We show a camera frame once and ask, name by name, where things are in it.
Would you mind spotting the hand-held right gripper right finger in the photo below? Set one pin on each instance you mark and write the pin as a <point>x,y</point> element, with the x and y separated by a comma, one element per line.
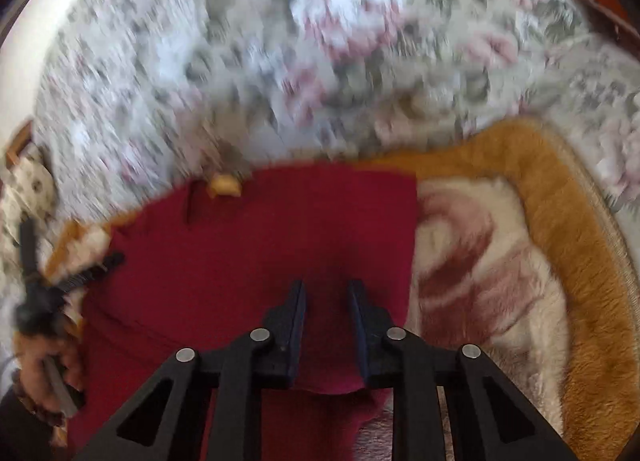
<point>358,311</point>

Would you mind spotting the person's left forearm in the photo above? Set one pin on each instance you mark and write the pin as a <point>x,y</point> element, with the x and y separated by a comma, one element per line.
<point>20,433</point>

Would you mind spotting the person's left hand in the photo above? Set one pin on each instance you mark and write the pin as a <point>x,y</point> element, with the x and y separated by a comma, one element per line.
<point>32,371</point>

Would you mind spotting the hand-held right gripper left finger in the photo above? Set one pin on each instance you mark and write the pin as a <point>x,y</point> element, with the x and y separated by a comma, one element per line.
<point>298,308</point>

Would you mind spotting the orange and white plush blanket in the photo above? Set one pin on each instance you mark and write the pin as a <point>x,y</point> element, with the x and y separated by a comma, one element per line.
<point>500,261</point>

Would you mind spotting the cream patterned pillow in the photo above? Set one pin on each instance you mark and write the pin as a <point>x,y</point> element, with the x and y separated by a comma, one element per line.
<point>27,191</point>

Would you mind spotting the wooden chair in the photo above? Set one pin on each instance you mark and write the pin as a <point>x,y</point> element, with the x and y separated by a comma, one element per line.
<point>19,141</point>

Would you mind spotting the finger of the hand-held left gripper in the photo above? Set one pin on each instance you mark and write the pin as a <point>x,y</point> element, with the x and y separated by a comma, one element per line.
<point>92,268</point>
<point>29,251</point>

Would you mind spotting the red pants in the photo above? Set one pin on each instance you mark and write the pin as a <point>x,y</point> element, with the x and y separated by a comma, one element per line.
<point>240,261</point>

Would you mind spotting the floral bed sheet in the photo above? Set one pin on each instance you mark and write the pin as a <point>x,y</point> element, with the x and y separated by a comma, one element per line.
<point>300,41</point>

